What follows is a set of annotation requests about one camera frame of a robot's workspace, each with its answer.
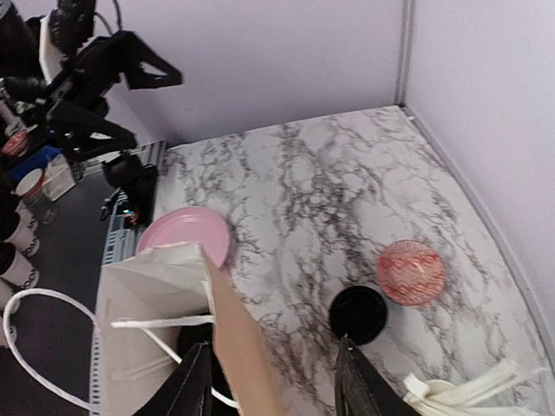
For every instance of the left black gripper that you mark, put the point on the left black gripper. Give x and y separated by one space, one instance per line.
74 104

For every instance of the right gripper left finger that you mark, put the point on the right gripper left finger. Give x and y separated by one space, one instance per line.
165 400

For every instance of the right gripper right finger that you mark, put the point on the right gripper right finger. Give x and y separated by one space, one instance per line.
360 390

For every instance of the brown paper bag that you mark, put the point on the brown paper bag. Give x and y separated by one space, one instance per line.
157 310

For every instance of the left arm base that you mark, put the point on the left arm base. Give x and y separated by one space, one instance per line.
127 175

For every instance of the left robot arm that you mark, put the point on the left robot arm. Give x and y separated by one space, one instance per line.
23 123

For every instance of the stack of black lids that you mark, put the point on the stack of black lids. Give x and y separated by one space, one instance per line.
358 312

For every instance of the clear plastic box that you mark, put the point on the clear plastic box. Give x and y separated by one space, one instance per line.
58 178

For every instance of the glass jar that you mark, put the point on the glass jar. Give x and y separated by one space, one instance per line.
30 190

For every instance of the bundle of white straws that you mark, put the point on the bundle of white straws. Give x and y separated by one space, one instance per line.
440 397

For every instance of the pink plate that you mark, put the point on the pink plate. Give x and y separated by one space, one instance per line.
190 224

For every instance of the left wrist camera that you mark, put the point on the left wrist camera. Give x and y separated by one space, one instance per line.
62 33

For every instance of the left aluminium frame post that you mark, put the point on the left aluminium frame post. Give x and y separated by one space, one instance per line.
405 51

